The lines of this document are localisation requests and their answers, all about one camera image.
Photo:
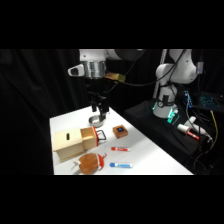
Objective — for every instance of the black curtain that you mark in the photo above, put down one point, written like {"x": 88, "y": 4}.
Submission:
{"x": 30, "y": 106}

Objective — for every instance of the small metal bowl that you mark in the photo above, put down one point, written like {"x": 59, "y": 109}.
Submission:
{"x": 94, "y": 121}

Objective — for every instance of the black robot stand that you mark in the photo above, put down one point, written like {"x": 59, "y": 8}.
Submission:
{"x": 160, "y": 130}

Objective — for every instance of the light wooden slotted box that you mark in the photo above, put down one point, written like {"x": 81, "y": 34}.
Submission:
{"x": 68, "y": 144}

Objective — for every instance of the backlit keyboard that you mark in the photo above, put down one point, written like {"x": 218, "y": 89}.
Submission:
{"x": 210, "y": 101}

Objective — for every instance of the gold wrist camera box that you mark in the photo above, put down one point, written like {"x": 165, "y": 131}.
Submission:
{"x": 116, "y": 77}

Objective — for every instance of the red pen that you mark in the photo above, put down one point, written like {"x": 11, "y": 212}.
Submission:
{"x": 120, "y": 149}

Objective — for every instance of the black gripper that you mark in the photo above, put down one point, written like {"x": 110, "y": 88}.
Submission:
{"x": 96, "y": 89}

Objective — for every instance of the green lit device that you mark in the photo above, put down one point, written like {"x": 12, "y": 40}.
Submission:
{"x": 173, "y": 116}

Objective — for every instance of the blue pen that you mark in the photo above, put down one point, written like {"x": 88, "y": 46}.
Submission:
{"x": 120, "y": 165}

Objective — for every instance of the blue lit device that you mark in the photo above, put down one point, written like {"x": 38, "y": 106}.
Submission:
{"x": 188, "y": 98}

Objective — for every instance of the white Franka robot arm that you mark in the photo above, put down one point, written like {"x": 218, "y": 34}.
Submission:
{"x": 173, "y": 73}

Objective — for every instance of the wooden block with blue top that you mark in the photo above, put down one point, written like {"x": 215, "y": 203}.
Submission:
{"x": 120, "y": 131}

